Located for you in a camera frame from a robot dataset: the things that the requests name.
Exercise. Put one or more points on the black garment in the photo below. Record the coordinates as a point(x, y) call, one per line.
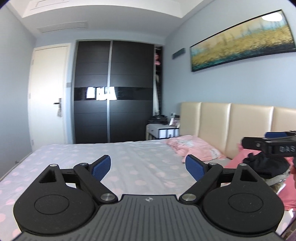
point(267, 167)

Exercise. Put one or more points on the black sliding wardrobe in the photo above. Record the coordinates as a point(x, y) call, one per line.
point(113, 91)

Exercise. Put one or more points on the white door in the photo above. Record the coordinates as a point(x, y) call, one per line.
point(46, 91)

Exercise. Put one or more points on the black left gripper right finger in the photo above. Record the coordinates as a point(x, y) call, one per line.
point(233, 200)

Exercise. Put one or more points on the pink plain pillow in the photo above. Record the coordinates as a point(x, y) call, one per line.
point(284, 189)

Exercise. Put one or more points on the pink patterned pillow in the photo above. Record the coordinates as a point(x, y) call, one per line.
point(191, 145)

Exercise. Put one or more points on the white bedside table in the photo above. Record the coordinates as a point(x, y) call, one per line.
point(160, 131)

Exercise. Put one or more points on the patterned folded clothes pile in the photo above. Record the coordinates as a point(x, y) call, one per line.
point(277, 183)

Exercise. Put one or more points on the landscape wall painting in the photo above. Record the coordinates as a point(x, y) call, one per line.
point(263, 35)

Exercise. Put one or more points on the grey pink-dotted bed cover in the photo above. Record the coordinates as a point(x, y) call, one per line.
point(148, 167)

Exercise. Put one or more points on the grey wall lamp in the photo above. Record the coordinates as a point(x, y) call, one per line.
point(179, 53)

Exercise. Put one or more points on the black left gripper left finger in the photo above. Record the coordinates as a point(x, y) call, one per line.
point(59, 200)

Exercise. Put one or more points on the beige padded headboard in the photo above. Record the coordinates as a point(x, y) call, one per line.
point(224, 125)

